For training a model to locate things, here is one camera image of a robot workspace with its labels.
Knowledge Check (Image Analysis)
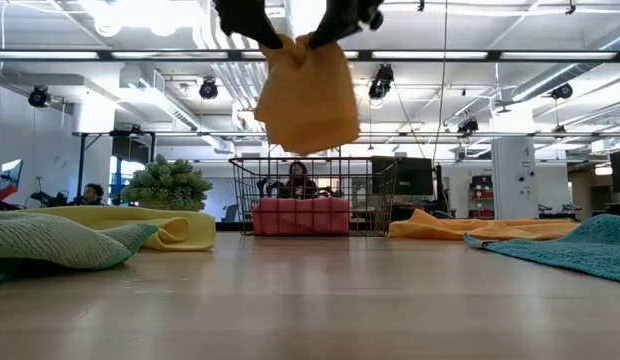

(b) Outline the green artificial plant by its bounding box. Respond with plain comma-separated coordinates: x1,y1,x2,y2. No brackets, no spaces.
120,153,214,213

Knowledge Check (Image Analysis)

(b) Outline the red storage shelf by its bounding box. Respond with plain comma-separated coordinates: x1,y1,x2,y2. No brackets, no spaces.
468,174,495,219

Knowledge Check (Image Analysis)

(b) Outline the black wire basket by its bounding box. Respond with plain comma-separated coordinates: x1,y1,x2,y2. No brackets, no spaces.
228,156,400,238

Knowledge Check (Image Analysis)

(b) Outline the yellow microfiber towel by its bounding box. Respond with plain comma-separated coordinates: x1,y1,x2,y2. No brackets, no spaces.
17,204,217,252

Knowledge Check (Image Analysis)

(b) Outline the teal microfiber towel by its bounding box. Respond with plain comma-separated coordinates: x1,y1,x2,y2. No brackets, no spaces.
463,213,620,285

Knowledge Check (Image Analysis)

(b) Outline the white square pillar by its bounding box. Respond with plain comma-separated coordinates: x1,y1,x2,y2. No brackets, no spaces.
491,137,540,220

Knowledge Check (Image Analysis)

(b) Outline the orange microfiber towel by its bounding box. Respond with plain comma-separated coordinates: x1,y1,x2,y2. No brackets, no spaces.
253,31,362,156
388,208,582,242

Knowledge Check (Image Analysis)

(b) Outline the black metal stand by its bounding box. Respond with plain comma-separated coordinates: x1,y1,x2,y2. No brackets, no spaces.
72,130,157,201

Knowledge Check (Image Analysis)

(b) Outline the pink microfiber towel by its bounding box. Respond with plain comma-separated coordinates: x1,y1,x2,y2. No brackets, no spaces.
252,196,352,237

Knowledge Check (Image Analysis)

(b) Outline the person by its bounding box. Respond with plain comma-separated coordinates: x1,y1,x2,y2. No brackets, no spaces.
279,160,319,200
69,182,107,207

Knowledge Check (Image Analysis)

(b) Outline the light green microfiber towel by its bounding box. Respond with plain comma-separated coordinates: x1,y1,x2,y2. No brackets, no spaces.
0,209,160,287

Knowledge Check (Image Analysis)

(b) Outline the black aluminium table frame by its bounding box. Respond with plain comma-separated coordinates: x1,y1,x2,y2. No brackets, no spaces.
214,219,406,234

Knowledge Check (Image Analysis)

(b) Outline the tilted computer monitor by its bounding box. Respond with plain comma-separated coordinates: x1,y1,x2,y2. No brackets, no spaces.
0,158,24,197

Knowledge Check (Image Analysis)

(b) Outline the hanging ceiling cable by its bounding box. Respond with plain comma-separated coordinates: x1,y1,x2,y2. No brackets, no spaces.
432,0,449,151

